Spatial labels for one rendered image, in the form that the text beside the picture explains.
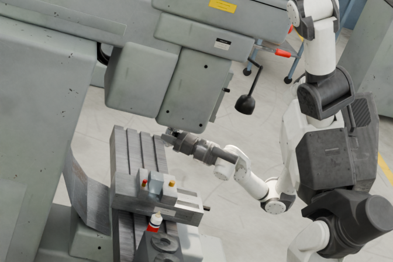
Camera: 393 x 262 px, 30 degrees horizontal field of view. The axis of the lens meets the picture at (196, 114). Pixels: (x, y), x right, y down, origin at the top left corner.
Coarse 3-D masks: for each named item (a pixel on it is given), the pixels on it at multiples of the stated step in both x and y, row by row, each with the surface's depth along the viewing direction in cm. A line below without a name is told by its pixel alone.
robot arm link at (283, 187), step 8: (280, 176) 273; (288, 176) 267; (280, 184) 272; (288, 184) 269; (280, 192) 273; (288, 192) 272; (296, 192) 273; (280, 200) 273; (288, 200) 273; (272, 208) 275; (280, 208) 275; (288, 208) 276
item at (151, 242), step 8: (144, 232) 234; (152, 232) 236; (144, 240) 232; (152, 240) 230; (160, 240) 233; (168, 240) 233; (176, 240) 234; (144, 248) 230; (152, 248) 228; (160, 248) 228; (168, 248) 229; (176, 248) 230; (136, 256) 237; (144, 256) 228; (152, 256) 225; (160, 256) 224; (168, 256) 225; (176, 256) 229
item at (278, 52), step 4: (256, 44) 246; (260, 48) 247; (264, 48) 247; (268, 48) 248; (272, 52) 249; (276, 52) 248; (280, 52) 248; (284, 52) 249; (288, 52) 250; (284, 56) 249; (288, 56) 249
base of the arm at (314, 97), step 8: (344, 72) 221; (304, 88) 218; (312, 88) 217; (352, 88) 222; (304, 96) 220; (312, 96) 216; (344, 96) 223; (352, 96) 223; (304, 104) 222; (312, 104) 218; (320, 104) 217; (328, 104) 222; (336, 104) 220; (344, 104) 222; (304, 112) 224; (312, 112) 220; (320, 112) 218; (328, 112) 220; (336, 112) 222; (320, 120) 219
